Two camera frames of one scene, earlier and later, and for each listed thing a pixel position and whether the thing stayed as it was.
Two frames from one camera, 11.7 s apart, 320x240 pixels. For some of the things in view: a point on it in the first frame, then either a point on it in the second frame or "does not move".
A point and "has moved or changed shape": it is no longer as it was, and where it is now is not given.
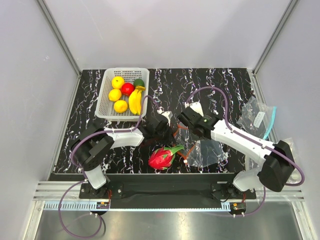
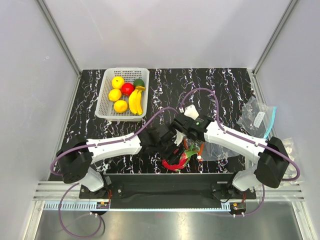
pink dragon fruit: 162,158 has moved or changed shape
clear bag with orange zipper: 198,153 has moved or changed shape
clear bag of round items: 295,177 does not move
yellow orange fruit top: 117,82 does not move
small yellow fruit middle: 120,106 does not move
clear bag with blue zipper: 256,119 does not move
